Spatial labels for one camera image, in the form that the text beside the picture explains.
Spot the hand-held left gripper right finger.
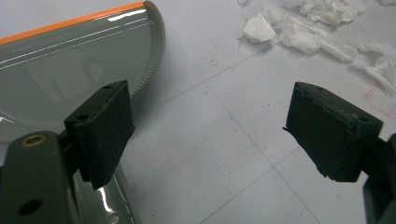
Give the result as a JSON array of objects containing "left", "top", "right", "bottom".
[{"left": 282, "top": 81, "right": 384, "bottom": 183}]

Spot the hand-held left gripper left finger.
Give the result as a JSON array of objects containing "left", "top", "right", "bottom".
[{"left": 64, "top": 79, "right": 135, "bottom": 190}]

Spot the pile of white tissue scraps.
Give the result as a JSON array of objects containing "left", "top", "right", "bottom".
[{"left": 237, "top": 0, "right": 396, "bottom": 98}]

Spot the grey dustpan with orange edge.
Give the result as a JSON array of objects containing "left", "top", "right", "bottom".
[{"left": 0, "top": 0, "right": 166, "bottom": 224}]

